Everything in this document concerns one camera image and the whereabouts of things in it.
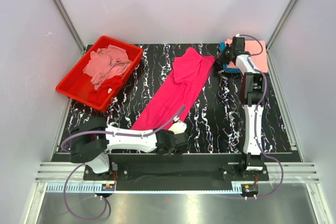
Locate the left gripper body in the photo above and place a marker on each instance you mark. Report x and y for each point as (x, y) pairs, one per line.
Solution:
(169, 132)

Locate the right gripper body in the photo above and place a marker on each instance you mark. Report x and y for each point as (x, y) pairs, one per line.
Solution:
(223, 56)

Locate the magenta t shirt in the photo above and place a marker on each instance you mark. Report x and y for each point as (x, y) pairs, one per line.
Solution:
(181, 88)

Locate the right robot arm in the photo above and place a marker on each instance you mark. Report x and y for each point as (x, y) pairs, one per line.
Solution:
(253, 94)

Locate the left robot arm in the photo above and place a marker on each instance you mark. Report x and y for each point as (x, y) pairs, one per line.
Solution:
(89, 143)

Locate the folded blue t shirt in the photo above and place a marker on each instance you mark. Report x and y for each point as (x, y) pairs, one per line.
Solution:
(231, 68)

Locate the folded salmon t shirt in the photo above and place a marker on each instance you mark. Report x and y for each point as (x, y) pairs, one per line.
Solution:
(253, 47)

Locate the black marble table mat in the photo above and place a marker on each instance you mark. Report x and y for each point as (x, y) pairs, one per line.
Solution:
(216, 121)

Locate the red t shirt in bin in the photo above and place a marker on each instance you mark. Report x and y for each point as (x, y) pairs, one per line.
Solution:
(100, 98)

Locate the red plastic bin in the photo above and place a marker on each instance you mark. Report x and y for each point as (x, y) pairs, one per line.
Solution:
(77, 85)

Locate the dusty pink t shirt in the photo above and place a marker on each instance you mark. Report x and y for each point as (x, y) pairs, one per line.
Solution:
(106, 63)

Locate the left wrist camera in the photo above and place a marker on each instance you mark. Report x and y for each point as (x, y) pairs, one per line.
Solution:
(178, 126)

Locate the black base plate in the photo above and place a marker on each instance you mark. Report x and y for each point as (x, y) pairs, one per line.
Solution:
(192, 169)

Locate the right aluminium frame post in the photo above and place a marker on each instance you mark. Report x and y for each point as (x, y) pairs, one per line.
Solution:
(282, 21)

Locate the aluminium frame post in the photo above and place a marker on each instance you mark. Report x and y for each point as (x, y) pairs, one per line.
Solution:
(69, 24)
(282, 21)

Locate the white slotted cable duct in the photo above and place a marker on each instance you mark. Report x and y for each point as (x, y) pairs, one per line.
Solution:
(123, 187)

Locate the aluminium rail profile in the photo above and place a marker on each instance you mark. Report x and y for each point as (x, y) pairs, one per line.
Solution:
(54, 171)

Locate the left aluminium frame post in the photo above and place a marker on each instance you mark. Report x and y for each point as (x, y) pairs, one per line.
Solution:
(69, 24)

